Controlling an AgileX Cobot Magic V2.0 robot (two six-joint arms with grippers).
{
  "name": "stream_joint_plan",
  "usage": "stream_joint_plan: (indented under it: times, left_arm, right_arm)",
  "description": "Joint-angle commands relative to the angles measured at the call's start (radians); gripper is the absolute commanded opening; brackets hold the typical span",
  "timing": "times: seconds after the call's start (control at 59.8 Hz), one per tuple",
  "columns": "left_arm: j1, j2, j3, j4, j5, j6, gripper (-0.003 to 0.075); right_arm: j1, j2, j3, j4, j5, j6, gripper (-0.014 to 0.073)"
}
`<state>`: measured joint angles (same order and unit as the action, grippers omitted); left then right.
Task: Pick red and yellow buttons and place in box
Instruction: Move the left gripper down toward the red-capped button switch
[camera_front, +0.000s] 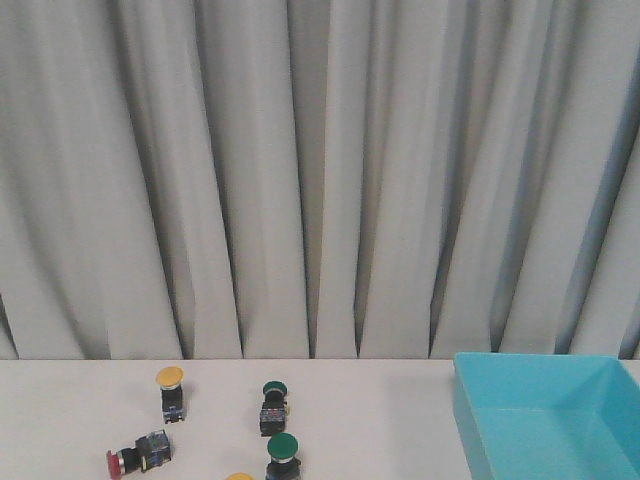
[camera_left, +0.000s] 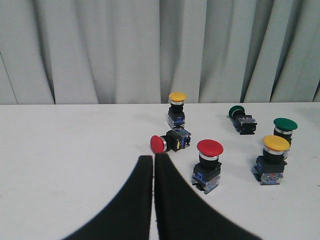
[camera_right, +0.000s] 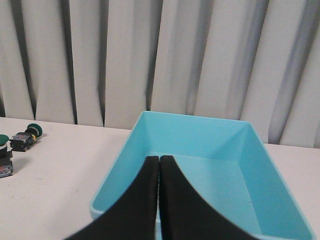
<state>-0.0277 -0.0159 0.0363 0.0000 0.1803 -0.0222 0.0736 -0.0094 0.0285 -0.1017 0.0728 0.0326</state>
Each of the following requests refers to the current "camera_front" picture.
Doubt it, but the yellow push button front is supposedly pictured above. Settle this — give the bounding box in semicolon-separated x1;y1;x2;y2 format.
225;472;254;480

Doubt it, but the yellow push button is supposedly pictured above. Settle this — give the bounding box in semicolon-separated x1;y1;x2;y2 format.
225;472;254;480
155;366;185;424

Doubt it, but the turquoise plastic box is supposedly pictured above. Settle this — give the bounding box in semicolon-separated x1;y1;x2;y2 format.
453;352;639;479

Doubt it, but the grey pleated curtain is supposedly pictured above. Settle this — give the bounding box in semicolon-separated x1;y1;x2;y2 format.
1;1;639;360

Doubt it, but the green push button lying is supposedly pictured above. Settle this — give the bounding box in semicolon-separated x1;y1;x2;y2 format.
259;380;288;437

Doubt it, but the yellow push button upright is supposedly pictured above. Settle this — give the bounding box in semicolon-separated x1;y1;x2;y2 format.
155;366;185;424

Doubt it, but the green push button upright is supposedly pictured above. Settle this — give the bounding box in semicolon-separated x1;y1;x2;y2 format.
265;432;301;480

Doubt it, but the red push button lying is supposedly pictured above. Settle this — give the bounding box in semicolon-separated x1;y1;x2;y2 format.
106;429;172;479

